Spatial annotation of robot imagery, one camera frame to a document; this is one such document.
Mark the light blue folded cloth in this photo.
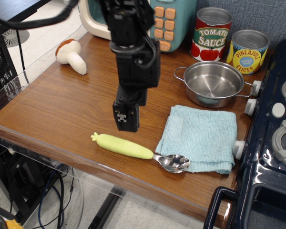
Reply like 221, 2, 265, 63
155, 105, 237, 174

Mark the small steel pot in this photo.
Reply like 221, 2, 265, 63
174, 61, 255, 108

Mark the pineapple slices can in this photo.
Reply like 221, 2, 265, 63
226, 30, 270, 74

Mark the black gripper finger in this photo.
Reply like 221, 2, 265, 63
112, 96, 139, 133

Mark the black computer tower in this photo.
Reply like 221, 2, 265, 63
0, 35, 20, 98

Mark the dark blue toy stove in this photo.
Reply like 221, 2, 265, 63
204, 39, 286, 229

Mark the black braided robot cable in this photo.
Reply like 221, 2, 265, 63
0, 0, 81, 31

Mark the toy microwave oven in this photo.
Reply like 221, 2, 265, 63
78, 0, 196, 52

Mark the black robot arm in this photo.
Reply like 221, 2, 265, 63
100, 0, 161, 132

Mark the blue floor cable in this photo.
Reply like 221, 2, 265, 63
38, 167, 74, 229

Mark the black table leg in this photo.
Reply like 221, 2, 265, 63
88, 188, 125, 229

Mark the yellow object at corner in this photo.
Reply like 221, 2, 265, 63
0, 216, 24, 229

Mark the plush mushroom toy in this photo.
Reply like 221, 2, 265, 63
55, 39, 87, 75

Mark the tomato sauce can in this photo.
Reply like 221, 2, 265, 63
190, 7, 233, 61

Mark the clear acrylic side panel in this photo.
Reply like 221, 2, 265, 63
0, 23, 87, 110

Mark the spoon with green handle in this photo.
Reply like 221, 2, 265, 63
91, 132, 191, 174

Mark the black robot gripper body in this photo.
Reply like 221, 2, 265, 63
110, 39, 161, 106

